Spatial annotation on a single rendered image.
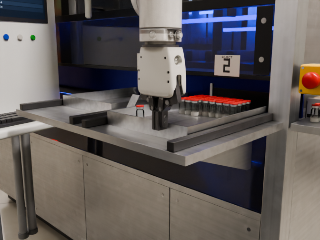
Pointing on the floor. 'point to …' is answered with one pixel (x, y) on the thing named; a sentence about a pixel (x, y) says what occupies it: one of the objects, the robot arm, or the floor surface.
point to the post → (283, 116)
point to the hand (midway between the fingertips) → (160, 120)
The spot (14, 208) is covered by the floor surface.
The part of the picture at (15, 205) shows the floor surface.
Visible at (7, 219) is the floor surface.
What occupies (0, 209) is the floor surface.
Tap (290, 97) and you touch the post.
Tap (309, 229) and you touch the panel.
